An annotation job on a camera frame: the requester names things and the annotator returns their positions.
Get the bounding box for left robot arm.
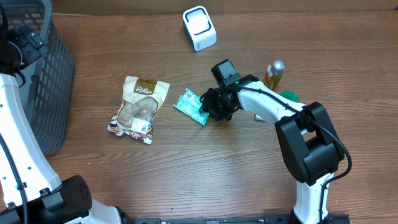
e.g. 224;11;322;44
1;11;131;224

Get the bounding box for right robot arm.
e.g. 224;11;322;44
200;59;350;223

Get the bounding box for green lid white jar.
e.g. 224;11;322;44
280;91;299;103

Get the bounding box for yellow liquid bottle silver cap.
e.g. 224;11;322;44
264;60;285;90

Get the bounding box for teal tissue pack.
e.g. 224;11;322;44
254;114;265;121

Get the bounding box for brown snack bag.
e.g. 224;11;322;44
108;76;170;145

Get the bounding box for white barcode scanner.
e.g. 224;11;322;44
182;6;217;52

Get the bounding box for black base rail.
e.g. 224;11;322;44
124;213;352;224

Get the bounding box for grey plastic mesh basket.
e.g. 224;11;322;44
1;0;75;154

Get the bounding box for teal snack packet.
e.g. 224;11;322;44
174;88;209;126

